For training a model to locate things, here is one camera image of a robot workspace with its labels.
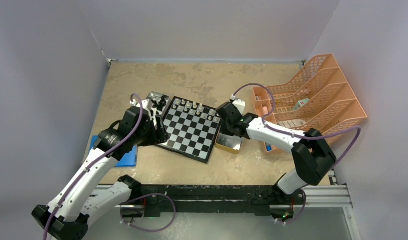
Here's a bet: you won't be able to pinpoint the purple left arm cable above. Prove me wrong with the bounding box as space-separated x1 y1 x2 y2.
41 93 145 240

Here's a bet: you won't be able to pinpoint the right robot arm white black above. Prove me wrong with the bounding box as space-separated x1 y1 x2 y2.
216 101 337 204

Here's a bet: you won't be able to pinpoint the small box in organizer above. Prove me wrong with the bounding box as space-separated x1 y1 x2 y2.
292 98 310 111

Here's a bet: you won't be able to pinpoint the black white chessboard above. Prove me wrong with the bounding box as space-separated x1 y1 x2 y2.
157 96 222 164

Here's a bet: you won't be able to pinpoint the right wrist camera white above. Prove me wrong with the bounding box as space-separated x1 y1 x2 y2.
230 95 246 115

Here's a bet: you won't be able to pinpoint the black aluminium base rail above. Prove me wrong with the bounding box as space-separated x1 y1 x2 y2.
59 183 354 220

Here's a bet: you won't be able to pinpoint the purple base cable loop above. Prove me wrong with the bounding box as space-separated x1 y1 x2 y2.
119 192 177 232

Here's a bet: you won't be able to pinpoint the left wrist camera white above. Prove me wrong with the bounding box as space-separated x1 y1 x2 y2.
130 99 154 120

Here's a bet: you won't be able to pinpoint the orange plastic file organizer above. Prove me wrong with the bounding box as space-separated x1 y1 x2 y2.
252 53 368 135

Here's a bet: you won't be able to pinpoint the gold metal tin tray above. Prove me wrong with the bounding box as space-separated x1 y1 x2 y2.
215 133 243 155

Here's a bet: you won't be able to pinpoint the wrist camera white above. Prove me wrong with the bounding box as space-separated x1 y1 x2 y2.
230 95 246 115
130 99 154 120

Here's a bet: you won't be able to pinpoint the black chess pieces in tin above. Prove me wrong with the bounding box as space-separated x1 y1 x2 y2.
151 97 167 113

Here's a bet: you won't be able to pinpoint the silver pink tin tray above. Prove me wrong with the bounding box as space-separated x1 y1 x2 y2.
146 91 172 116

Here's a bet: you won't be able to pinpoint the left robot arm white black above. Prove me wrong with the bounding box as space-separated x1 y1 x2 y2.
32 104 168 240

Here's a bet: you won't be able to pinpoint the blue notebook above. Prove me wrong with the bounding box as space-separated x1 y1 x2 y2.
88 135 139 168

